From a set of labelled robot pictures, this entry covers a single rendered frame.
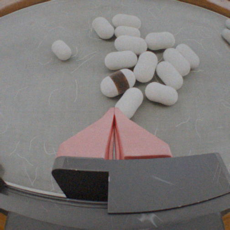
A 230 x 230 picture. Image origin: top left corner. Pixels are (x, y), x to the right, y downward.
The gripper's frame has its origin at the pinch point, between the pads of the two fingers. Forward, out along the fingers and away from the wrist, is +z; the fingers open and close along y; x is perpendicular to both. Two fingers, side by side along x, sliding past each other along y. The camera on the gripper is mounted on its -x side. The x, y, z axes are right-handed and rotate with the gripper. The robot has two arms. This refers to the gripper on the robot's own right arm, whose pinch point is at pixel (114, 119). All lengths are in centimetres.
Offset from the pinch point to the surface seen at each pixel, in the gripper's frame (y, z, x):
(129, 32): -1.7, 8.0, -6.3
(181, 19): -10.6, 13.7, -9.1
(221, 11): -22.0, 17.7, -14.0
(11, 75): 13.7, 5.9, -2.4
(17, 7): 19.4, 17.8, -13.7
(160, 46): -5.2, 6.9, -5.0
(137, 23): -2.8, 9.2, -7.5
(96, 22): 2.2, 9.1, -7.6
